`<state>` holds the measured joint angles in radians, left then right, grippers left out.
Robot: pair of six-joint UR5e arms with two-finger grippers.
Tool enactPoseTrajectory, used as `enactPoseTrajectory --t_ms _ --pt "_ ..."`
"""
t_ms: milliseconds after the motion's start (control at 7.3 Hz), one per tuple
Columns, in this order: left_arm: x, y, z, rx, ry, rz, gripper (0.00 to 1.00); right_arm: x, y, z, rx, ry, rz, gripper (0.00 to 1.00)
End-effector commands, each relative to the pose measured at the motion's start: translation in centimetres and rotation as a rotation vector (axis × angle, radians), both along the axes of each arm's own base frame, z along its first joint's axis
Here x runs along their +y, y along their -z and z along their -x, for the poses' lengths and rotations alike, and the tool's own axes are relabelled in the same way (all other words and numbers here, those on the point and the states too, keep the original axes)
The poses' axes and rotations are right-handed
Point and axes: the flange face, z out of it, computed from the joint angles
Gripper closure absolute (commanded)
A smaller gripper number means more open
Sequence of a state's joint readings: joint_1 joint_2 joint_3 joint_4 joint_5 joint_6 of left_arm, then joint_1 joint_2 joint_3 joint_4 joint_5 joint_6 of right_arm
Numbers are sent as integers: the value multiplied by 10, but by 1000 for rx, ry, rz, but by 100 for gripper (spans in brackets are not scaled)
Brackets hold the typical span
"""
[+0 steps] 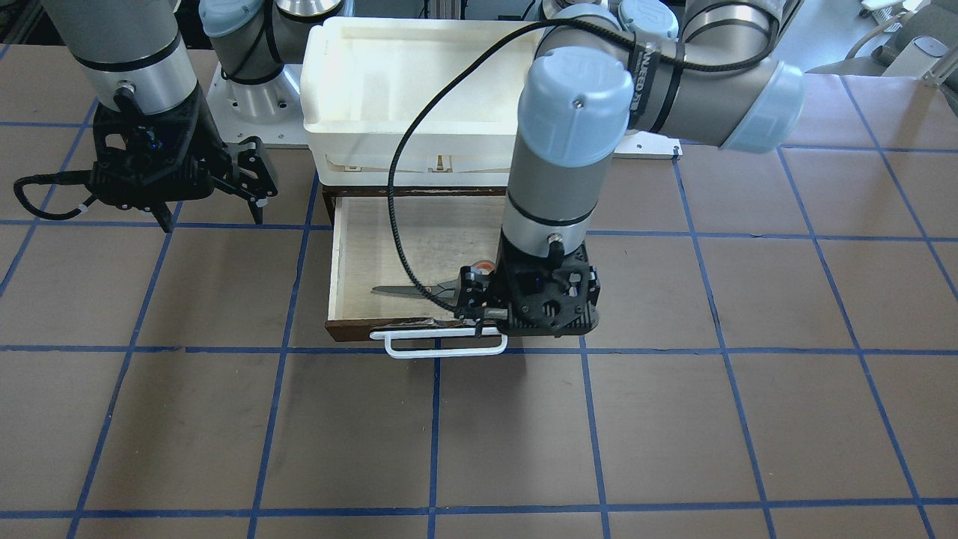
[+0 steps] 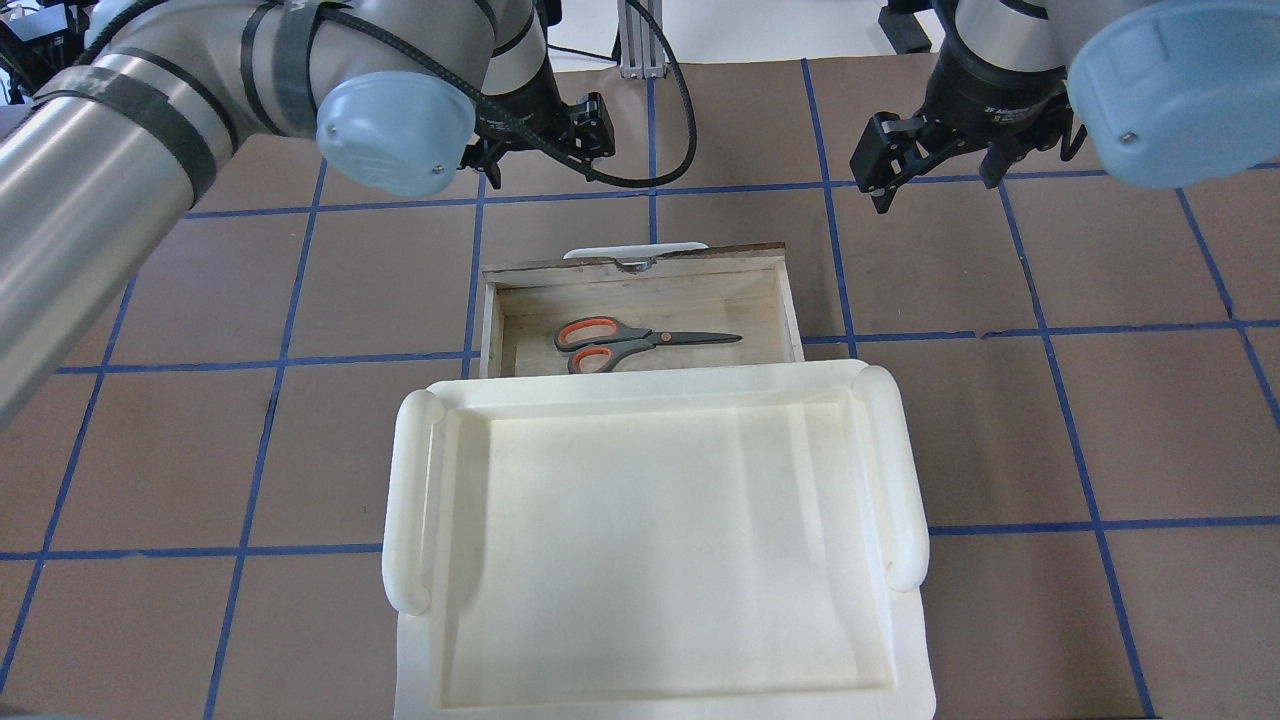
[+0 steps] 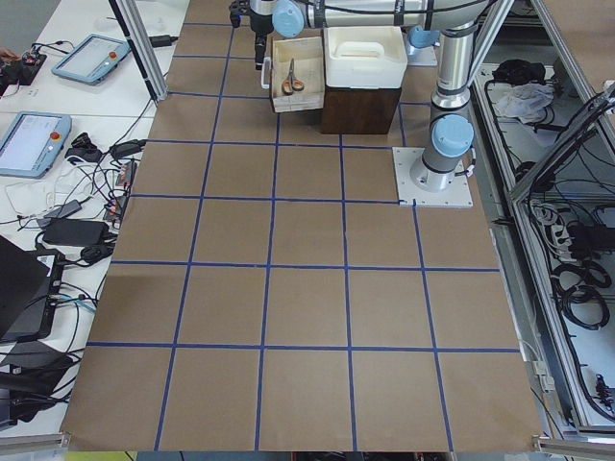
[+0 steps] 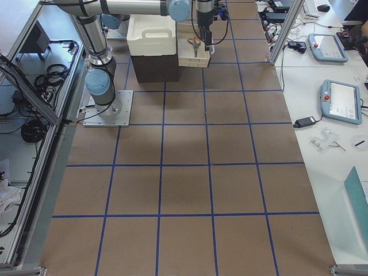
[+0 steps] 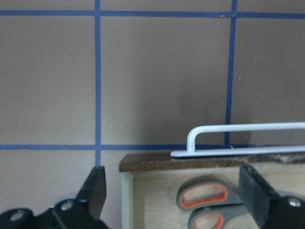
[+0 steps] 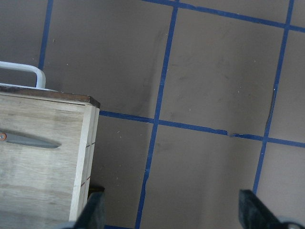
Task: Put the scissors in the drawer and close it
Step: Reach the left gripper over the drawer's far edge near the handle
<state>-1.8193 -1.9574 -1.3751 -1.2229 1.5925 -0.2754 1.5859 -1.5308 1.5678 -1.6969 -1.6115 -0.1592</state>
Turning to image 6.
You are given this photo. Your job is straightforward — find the orange grey scissors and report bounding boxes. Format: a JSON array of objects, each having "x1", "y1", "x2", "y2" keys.
[{"x1": 0, "y1": 131, "x2": 59, "y2": 149}]

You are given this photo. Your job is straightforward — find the wooden drawer with white handle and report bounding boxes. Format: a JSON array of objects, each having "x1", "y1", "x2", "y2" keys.
[{"x1": 0, "y1": 62, "x2": 100, "y2": 229}]

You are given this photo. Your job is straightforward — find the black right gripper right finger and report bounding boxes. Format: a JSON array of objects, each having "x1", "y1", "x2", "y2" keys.
[{"x1": 238, "y1": 189, "x2": 304, "y2": 229}]

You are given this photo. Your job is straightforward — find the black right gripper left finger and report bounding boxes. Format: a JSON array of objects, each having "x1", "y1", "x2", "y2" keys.
[{"x1": 73, "y1": 192, "x2": 105, "y2": 229}]

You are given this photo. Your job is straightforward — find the dark wooden cabinet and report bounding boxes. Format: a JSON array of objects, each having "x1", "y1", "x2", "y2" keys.
[{"x1": 88, "y1": 186, "x2": 105, "y2": 196}]

